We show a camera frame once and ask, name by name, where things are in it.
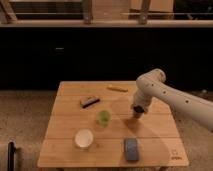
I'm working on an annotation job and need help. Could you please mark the black grey brush block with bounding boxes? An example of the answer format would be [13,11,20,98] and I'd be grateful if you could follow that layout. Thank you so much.
[80,96,100,108]

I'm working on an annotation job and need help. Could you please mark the white paper cup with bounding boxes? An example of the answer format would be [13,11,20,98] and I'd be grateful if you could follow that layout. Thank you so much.
[74,129,94,148]

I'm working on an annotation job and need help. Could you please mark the wooden folding table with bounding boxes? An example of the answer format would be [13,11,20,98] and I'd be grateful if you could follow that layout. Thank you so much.
[37,81,189,168]

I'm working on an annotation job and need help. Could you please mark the black post on floor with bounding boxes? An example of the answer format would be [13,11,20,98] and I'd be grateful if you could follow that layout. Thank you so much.
[7,142,16,171]

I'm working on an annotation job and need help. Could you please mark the green plastic cup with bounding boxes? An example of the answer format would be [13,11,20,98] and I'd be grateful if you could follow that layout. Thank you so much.
[97,110,111,127]

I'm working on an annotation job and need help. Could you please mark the wooden railing shelf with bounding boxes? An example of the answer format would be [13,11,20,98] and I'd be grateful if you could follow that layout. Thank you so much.
[0,0,213,27]

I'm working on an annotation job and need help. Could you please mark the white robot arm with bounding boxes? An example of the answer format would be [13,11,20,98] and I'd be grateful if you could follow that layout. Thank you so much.
[131,69,213,133]

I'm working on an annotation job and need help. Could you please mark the blue grey sponge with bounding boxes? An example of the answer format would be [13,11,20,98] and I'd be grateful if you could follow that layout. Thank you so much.
[124,138,139,162]

